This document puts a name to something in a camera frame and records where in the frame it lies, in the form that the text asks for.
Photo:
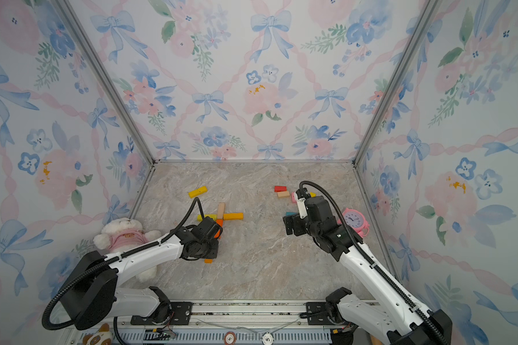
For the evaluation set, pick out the wooden handle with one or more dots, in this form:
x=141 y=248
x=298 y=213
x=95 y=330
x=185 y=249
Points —
x=375 y=341

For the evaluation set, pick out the red-orange block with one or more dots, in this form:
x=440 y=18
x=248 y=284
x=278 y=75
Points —
x=220 y=230

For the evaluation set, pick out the yellow long block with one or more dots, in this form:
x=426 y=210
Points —
x=197 y=192

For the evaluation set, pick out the tan wood block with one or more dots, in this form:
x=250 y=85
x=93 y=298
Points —
x=283 y=194

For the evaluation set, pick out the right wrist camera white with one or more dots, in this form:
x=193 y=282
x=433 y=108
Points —
x=300 y=202

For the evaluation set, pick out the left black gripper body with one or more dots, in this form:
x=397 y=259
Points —
x=211 y=249

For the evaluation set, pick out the red block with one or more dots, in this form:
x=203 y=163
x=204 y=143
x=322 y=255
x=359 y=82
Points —
x=280 y=188

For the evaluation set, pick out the pink alarm clock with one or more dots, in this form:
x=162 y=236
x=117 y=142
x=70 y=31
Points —
x=357 y=221

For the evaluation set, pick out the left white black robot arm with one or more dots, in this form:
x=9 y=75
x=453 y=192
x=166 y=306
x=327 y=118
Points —
x=93 y=291

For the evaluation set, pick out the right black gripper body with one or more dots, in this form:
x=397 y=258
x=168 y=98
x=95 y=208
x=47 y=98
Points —
x=300 y=225

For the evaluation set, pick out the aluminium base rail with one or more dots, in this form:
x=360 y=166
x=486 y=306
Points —
x=263 y=322

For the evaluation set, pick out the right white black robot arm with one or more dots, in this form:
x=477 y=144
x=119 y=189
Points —
x=399 y=318

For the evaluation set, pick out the white plush bear pink shirt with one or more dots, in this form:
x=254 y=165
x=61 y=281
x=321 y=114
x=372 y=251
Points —
x=123 y=234

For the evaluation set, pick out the brown white plush toy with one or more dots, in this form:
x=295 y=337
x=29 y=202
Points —
x=102 y=337

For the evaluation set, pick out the natural wood block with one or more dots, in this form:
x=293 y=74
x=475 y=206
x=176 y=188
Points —
x=220 y=210

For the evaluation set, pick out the amber yellow block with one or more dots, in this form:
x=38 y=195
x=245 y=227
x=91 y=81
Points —
x=233 y=216

